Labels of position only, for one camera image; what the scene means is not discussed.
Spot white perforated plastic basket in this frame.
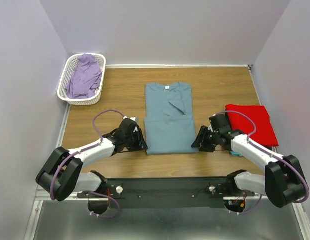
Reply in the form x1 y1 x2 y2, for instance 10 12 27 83
57 53 107 106

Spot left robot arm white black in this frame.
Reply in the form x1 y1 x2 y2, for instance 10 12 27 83
35 117 148 202

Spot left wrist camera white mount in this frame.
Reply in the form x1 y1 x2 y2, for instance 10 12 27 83
122 116 139 124

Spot purple t shirt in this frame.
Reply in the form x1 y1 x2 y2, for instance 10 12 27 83
65 53 102 100

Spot folded teal t shirt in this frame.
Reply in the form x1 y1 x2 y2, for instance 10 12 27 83
229 151 243 157

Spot aluminium extrusion frame rail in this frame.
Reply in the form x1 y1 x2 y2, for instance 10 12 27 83
24 103 71 240

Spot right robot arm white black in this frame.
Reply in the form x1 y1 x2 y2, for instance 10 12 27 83
191 111 310 208

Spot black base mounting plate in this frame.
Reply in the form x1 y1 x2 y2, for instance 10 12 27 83
77 176 254 212

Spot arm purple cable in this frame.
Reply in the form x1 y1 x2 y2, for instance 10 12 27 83
214 111 310 216
49 109 128 219

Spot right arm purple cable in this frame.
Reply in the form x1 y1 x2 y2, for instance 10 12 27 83
214 111 310 216

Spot blue-grey t shirt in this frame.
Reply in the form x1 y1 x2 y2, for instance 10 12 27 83
144 82 199 156

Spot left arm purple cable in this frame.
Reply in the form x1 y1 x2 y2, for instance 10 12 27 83
49 109 128 219

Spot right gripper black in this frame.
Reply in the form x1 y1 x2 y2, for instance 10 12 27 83
191 125 220 153

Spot folded red t shirt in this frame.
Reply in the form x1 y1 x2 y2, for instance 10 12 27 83
225 104 279 149

